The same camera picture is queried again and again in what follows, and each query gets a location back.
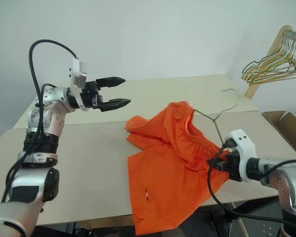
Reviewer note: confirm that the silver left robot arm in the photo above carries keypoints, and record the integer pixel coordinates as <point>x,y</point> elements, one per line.
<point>43,128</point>

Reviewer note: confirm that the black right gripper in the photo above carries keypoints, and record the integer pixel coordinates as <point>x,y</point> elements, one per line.
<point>233,170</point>

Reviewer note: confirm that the wooden hanger rack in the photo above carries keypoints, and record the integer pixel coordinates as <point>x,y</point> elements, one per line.
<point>273,47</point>

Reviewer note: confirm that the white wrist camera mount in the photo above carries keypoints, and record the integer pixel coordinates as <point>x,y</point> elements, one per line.
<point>75,71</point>
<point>244,148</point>

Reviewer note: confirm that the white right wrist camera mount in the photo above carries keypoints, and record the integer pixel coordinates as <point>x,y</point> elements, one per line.
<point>244,148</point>

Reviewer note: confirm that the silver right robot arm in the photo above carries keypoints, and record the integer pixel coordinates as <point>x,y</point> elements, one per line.
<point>283,180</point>

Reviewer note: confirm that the black table frame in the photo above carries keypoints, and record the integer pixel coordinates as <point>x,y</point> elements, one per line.
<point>251,209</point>

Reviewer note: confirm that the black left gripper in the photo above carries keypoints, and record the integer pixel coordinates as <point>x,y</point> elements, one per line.
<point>91,95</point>

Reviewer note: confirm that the brown cardboard box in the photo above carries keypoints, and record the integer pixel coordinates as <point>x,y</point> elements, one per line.
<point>288,130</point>

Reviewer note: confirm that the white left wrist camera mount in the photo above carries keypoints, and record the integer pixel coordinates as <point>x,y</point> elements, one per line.
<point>75,71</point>

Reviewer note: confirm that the orange shorts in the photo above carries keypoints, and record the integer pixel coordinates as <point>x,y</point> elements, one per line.
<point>167,172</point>

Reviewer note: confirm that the thin wooden stick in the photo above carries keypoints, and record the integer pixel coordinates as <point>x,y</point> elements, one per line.
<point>239,221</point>

